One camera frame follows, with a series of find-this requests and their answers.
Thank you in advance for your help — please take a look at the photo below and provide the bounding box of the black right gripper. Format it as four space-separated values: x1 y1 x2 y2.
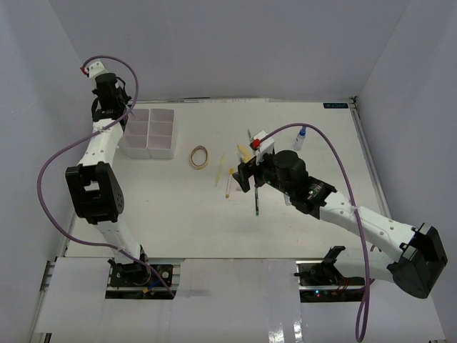
233 150 293 197

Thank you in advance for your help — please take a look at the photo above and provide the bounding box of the white marker orange cap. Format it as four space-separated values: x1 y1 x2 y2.
225 168 234 199

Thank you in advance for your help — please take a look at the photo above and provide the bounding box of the thin yellow highlighter pen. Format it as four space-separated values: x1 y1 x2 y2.
215 153 226 187

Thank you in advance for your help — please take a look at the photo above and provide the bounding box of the blue cap spray bottle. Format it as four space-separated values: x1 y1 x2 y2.
293 127 306 151

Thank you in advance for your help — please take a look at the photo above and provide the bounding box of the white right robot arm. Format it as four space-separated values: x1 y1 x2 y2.
233 150 448 299

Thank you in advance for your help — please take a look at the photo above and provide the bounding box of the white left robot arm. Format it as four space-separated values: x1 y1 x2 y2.
65 72 151 285

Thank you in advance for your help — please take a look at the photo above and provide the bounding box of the yellow highlighter body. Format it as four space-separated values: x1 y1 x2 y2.
237 144 252 160

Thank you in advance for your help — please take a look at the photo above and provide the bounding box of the white left organizer box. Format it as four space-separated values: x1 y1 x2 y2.
120 109 150 159

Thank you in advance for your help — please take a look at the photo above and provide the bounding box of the white organizer box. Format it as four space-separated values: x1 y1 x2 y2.
120 109 150 159
146 109 177 160

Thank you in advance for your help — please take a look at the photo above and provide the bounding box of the yellow masking tape roll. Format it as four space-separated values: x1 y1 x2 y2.
189 145 209 170

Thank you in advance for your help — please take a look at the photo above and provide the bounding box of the white right organizer box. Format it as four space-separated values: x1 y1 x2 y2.
146 109 177 160

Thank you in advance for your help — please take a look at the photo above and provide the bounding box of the black table logo label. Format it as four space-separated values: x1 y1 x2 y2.
323 102 348 109

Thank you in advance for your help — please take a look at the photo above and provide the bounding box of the white front cover panel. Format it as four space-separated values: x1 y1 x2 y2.
30 257 449 343

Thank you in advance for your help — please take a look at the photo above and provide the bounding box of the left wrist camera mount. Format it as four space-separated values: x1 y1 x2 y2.
80 60 108 81

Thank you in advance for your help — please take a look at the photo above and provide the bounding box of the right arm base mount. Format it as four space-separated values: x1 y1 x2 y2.
294 246 365 303

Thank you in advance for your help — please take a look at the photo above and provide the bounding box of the aluminium table edge rail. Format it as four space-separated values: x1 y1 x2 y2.
349 96 403 258

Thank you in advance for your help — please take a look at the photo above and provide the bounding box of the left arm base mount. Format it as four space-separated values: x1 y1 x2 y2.
105 260 176 300

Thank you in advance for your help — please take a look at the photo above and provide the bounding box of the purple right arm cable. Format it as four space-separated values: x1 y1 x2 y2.
260 123 376 341

